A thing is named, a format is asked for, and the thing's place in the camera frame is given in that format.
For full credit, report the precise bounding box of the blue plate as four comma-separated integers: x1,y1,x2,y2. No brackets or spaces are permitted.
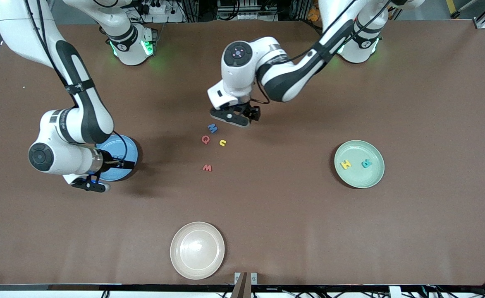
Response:
96,135,139,182

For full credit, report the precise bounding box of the grey electronics box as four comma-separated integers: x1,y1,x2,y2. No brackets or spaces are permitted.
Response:
217,0,280,21

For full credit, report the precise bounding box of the beige plate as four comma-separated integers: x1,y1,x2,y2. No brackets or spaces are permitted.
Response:
170,221,225,280

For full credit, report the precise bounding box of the green plate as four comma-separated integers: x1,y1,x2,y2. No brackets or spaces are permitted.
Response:
334,140,385,189

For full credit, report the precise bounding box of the white left camera mount block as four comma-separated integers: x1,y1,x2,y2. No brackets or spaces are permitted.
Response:
207,82,244,110

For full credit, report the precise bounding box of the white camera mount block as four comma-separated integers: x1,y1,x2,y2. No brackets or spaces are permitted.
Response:
207,82,244,110
62,173,88,185

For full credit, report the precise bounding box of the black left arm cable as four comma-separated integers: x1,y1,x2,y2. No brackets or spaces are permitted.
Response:
248,0,394,105

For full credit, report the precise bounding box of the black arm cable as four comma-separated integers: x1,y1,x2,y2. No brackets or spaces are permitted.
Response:
248,0,394,105
23,0,129,166

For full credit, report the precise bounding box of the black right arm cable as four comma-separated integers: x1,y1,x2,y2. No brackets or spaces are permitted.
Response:
23,0,129,166

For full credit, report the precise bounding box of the white right camera mount block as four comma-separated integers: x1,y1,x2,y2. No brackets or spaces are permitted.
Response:
62,173,88,185

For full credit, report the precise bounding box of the brown stand post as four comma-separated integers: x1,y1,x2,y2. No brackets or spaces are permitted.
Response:
231,272,249,298

